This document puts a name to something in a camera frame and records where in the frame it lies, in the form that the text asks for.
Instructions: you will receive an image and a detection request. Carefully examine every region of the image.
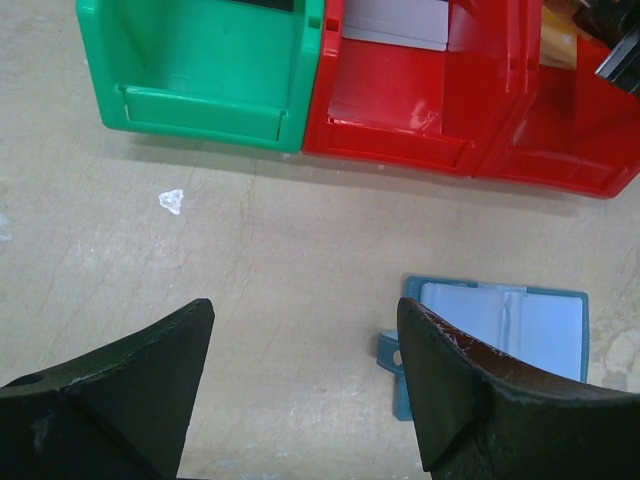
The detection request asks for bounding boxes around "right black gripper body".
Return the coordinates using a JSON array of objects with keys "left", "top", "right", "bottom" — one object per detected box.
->
[{"left": 572, "top": 0, "right": 639, "bottom": 95}]

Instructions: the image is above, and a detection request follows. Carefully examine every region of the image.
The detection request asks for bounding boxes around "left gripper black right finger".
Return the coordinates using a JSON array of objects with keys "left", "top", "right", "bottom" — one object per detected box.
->
[{"left": 397, "top": 297, "right": 639, "bottom": 479}]

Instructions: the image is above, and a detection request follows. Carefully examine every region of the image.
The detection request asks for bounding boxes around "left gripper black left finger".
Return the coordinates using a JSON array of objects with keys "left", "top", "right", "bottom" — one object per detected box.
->
[{"left": 1, "top": 299, "right": 215, "bottom": 479}]

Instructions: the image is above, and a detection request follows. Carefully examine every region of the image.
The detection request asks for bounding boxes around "orange yellow credit card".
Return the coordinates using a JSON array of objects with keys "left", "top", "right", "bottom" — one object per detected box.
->
[{"left": 539, "top": 6, "right": 578, "bottom": 70}]

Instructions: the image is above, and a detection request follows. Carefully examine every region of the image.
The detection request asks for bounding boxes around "blue card holder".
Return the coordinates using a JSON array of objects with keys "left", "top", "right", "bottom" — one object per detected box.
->
[{"left": 375, "top": 275, "right": 590, "bottom": 421}]

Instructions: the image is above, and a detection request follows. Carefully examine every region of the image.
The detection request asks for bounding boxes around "white card grey stripe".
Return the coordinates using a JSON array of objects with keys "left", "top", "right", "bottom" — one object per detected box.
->
[{"left": 343, "top": 0, "right": 449, "bottom": 51}]

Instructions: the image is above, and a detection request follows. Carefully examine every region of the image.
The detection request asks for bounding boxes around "red double plastic bin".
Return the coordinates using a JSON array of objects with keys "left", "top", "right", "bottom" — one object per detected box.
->
[{"left": 303, "top": 1, "right": 639, "bottom": 198}]

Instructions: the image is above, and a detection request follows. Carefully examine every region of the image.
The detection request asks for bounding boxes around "green plastic bin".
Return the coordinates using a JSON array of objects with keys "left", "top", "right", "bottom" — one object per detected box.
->
[{"left": 76, "top": 0, "right": 325, "bottom": 153}]

